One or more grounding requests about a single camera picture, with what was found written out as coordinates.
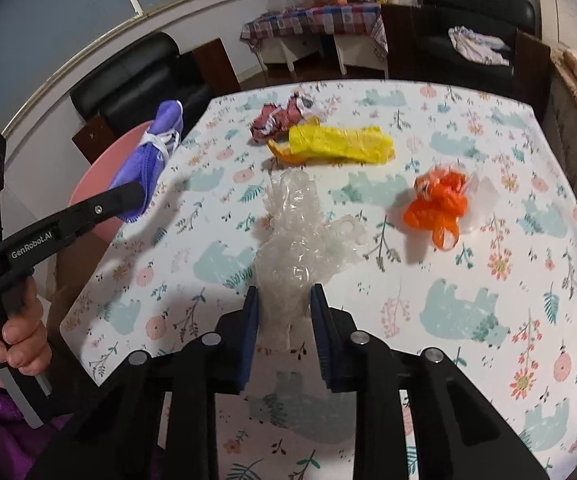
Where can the floral bear tablecloth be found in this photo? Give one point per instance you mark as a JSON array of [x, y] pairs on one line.
[[502, 304]]

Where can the red crumpled wrapper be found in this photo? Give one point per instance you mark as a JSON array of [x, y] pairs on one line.
[[275, 121]]

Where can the cloth on armchair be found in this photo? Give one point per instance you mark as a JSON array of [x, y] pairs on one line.
[[478, 48]]

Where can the black leather armchair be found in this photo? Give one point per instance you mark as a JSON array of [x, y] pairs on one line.
[[420, 49], [125, 91]]

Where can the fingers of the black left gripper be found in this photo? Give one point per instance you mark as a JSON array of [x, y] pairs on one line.
[[124, 202]]

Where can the clear bubble wrap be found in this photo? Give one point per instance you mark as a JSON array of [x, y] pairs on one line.
[[302, 250]]

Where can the person's left hand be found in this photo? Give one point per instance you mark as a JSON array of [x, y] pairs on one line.
[[24, 341]]

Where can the orange plastic bag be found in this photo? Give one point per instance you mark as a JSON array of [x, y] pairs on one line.
[[439, 203]]

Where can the white headboard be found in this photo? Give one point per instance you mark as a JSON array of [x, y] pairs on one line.
[[558, 20]]

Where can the white side table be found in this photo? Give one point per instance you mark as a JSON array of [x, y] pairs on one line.
[[340, 52]]

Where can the yellow plastic bag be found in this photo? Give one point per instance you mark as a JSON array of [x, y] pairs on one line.
[[370, 145]]

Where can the left black leather armchair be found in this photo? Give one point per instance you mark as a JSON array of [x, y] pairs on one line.
[[125, 91]]

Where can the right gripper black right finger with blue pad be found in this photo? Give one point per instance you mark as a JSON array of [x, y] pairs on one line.
[[414, 413]]

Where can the right black leather armchair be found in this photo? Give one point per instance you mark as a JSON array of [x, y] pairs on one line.
[[420, 49]]

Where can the blue purple wrapper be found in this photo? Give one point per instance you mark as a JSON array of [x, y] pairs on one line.
[[149, 159]]

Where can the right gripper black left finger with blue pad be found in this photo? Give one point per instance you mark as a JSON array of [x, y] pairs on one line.
[[155, 416]]

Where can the pink plastic bucket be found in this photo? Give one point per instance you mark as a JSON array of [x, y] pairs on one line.
[[100, 175]]

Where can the white plastic bag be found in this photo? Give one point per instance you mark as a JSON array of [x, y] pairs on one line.
[[482, 198]]

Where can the plaid tablecloth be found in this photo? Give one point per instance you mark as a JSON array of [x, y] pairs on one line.
[[357, 19]]

